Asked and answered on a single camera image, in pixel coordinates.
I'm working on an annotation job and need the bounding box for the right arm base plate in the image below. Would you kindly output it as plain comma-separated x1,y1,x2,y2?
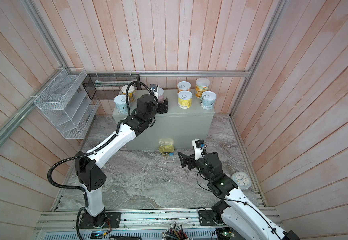
197,200,230,226

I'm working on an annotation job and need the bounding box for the white wire mesh shelf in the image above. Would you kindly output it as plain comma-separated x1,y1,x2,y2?
34,68,99,140

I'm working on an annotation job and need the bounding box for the white round clock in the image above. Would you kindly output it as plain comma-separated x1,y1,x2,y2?
231,171,252,190

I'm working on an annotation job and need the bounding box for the orange green label can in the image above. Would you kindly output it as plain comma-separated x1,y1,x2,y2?
195,78,211,99

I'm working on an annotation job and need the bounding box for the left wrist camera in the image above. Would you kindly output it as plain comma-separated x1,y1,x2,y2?
150,84,159,99

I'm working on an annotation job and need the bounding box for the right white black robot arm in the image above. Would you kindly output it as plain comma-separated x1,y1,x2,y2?
178,152,299,240

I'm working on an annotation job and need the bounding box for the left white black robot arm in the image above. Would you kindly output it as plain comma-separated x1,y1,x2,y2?
75,94,169,218

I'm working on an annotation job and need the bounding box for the black corrugated cable hose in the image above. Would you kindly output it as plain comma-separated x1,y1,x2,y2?
47,80,158,194

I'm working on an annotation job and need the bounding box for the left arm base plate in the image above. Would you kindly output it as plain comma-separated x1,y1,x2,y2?
79,212,122,229

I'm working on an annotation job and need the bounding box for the bundle of coloured wires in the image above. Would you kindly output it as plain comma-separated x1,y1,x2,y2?
161,223,190,240

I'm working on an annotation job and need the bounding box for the black mesh basket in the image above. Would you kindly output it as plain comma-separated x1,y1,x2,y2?
82,73,141,101

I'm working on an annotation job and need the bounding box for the yellow label can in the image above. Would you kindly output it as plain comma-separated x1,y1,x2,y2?
122,85,136,103

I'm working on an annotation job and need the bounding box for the gold rectangular sardine tin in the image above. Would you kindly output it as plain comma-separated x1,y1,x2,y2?
159,145,175,156

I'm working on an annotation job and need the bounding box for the white lid can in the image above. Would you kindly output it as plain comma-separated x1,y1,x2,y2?
201,91,217,110
158,87,165,103
177,81,191,93
178,91,193,109
114,94,130,114

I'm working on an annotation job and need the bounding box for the grey metal cabinet box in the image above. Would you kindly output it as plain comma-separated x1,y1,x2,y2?
126,90,215,151

